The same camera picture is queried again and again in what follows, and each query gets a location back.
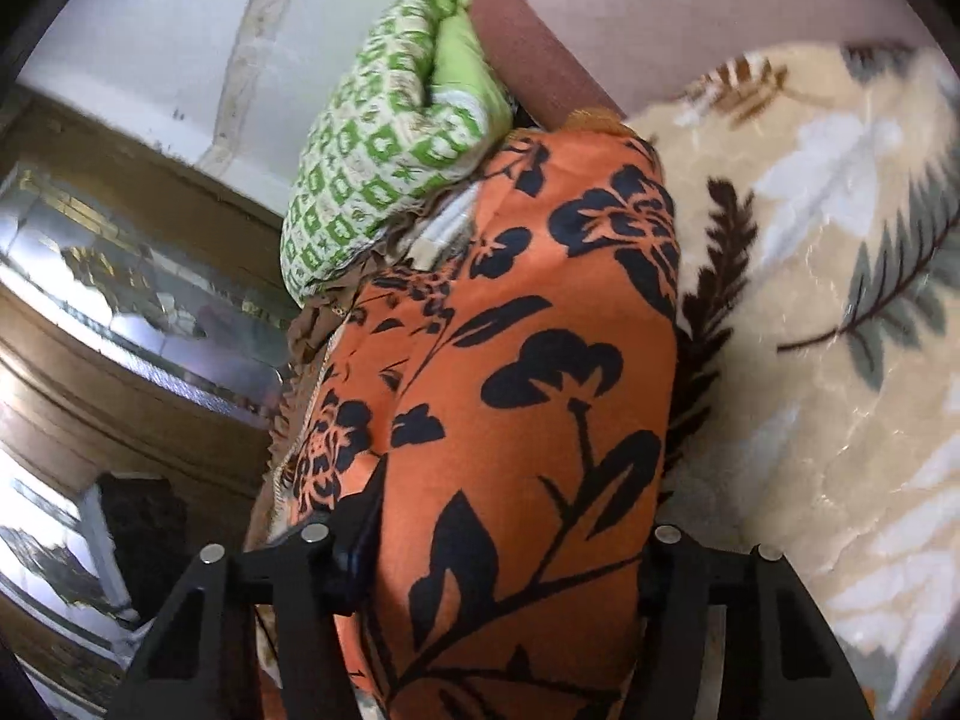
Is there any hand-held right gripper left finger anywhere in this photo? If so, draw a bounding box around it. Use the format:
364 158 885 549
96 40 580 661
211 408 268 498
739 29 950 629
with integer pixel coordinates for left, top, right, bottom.
112 493 388 720

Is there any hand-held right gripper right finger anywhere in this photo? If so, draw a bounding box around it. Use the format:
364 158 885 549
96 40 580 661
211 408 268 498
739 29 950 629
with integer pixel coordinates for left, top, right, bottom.
634 525 875 720

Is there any orange floral garment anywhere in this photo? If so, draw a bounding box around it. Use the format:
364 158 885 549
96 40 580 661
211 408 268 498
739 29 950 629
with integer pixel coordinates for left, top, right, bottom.
274 109 683 720

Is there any beige leaf-print blanket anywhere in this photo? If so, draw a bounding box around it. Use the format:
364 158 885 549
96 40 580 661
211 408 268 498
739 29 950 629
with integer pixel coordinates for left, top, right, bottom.
255 42 960 720

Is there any wooden glass-door cabinet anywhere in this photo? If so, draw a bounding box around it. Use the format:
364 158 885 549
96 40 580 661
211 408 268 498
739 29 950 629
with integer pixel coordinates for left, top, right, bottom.
0 84 301 720

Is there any green patterned quilt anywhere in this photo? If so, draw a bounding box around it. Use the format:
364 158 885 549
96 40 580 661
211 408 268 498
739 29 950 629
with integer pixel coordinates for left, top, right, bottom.
279 0 514 296

